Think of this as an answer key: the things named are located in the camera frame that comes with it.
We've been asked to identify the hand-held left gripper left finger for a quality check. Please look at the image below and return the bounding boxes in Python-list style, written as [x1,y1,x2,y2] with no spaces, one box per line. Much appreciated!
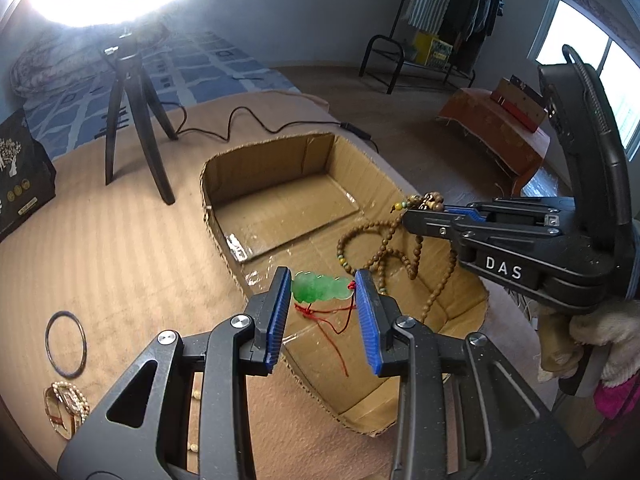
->
[57,266,293,480]

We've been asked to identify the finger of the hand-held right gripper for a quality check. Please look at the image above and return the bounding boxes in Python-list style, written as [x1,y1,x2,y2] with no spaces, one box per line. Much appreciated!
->
[402,208,563,249]
[442,197,578,223]

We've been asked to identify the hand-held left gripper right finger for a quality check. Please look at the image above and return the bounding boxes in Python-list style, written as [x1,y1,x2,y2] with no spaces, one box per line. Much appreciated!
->
[354,269,588,480]

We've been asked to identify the brown wooden bead necklace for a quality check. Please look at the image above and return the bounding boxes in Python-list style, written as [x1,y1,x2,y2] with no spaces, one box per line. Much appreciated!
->
[336,192,451,326]

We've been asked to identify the green jade pendant red cord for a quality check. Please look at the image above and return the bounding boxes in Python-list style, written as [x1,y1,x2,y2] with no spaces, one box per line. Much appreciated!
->
[291,271,357,377]

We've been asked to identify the cardboard box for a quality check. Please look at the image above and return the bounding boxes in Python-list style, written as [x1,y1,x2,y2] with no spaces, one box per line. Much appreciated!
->
[200,132,490,435]

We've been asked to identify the white bead necklace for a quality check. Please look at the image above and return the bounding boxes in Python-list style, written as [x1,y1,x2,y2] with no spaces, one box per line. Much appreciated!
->
[187,382,202,456]

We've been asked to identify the dark thin bangle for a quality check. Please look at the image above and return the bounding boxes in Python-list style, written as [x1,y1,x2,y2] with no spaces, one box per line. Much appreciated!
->
[45,311,88,380]

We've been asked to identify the pale bead bracelet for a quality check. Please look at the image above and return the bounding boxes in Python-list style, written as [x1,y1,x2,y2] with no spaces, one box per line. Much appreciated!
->
[52,381,92,418]

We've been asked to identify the person's right hand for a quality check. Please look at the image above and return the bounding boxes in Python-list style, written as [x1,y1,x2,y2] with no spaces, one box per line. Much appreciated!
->
[537,297,640,386]

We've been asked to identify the clear plastic sheet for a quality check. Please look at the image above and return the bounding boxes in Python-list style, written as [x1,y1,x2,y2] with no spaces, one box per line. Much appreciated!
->
[520,167,573,203]

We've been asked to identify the orange cloth covered table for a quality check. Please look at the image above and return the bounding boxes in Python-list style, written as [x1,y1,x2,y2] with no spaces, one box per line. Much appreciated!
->
[437,87,551,196]

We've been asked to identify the brown and red box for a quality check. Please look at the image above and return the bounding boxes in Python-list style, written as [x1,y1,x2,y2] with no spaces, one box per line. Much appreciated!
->
[492,76,548,133]

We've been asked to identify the yellow box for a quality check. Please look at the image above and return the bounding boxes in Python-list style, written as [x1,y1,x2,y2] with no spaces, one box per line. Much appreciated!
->
[412,32,453,68]

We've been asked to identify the window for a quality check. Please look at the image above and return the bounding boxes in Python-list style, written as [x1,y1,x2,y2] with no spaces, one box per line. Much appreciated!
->
[530,0,640,161]

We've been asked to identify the dark hanging clothes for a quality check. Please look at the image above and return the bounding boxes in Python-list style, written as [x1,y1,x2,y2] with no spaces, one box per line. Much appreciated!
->
[450,0,503,73]

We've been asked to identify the black tripod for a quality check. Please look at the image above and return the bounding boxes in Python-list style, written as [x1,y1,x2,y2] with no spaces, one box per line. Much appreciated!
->
[102,25,180,206]

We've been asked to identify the black snack bag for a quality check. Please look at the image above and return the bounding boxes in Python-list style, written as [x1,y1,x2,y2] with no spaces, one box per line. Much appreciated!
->
[0,107,57,243]

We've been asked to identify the folded floral quilts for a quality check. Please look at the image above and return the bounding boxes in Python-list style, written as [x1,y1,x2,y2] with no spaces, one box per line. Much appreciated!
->
[10,35,106,96]

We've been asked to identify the black power cable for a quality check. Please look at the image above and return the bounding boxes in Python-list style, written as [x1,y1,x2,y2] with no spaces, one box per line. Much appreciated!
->
[165,102,373,142]

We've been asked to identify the black metal frame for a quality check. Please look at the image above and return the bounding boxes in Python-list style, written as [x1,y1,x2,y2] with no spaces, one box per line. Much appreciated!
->
[360,35,476,96]

